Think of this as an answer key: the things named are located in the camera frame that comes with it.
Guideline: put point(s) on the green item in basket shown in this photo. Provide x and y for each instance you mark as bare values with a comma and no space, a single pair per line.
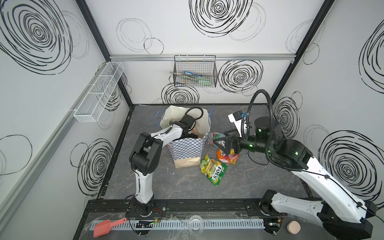
206,81

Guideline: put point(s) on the beige round sponge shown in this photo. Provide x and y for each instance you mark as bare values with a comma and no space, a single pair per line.
293,227

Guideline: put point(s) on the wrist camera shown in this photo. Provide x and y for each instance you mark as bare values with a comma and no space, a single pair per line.
240,120
189,121

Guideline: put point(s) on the orange pink Fox's candy bag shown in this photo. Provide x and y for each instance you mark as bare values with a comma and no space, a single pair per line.
229,159

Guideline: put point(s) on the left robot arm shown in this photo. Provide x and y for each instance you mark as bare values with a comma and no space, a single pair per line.
145,158

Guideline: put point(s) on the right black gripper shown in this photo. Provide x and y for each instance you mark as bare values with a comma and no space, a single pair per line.
231,144

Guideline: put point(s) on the teal Fox's candy bag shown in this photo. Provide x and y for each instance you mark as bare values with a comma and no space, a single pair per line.
215,135

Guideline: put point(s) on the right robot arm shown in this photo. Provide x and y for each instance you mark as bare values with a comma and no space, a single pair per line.
338,211

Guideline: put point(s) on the blue handled tool in basket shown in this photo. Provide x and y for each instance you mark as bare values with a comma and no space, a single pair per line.
191,74

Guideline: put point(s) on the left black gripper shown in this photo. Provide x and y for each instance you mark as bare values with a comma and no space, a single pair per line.
193,131

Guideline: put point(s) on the red plastic scoop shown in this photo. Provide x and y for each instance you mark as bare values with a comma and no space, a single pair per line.
104,227

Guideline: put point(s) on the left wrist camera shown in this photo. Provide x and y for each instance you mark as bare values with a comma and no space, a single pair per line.
189,121

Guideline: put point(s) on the green Fox's spring tea bag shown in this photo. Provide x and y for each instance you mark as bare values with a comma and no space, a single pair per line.
213,170

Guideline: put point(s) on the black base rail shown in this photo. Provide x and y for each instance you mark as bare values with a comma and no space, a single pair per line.
167,207

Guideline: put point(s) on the blue checkered paper bag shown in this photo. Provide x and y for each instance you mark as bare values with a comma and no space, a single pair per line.
187,152

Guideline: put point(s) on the black wire wall basket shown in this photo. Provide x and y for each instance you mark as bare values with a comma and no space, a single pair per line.
204,65

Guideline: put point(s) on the white slotted cable duct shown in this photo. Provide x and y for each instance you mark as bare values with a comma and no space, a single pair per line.
213,224

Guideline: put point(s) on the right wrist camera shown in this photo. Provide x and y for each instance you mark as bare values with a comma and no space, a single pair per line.
240,120

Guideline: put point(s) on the white wire wall shelf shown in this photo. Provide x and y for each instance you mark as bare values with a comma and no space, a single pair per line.
97,97

